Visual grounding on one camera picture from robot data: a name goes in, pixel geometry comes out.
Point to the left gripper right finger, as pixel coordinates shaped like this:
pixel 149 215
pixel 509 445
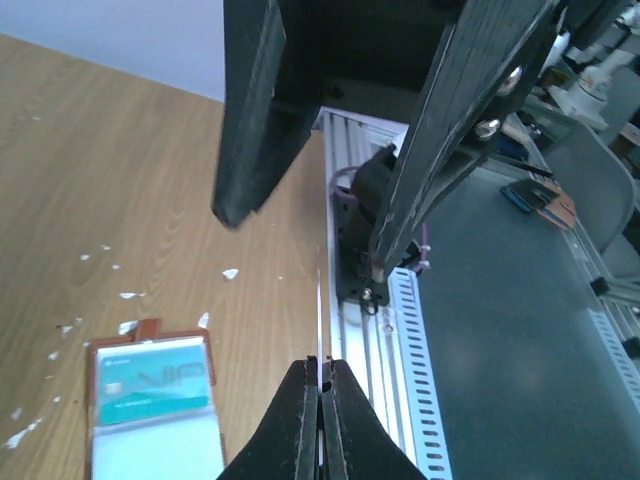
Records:
pixel 355 443

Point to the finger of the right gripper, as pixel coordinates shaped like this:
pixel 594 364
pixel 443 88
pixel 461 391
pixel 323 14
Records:
pixel 486 62

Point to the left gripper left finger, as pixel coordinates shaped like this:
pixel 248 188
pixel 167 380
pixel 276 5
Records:
pixel 285 443

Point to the red white credit card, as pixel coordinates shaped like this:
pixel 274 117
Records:
pixel 319 356

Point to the brown leather card holder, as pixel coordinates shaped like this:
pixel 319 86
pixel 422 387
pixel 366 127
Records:
pixel 187 445

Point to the black bin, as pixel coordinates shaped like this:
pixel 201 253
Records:
pixel 286 60

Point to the distant white robot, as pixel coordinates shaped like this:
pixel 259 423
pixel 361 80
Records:
pixel 604 36

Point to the grey office chair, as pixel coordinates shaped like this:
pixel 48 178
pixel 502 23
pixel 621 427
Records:
pixel 604 194

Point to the aluminium rail frame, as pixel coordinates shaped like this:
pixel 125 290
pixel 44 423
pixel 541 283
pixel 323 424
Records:
pixel 369 321

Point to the grey slotted cable duct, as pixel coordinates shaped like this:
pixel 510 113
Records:
pixel 425 442

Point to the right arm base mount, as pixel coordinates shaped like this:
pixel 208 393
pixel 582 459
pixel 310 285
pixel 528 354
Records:
pixel 357 195

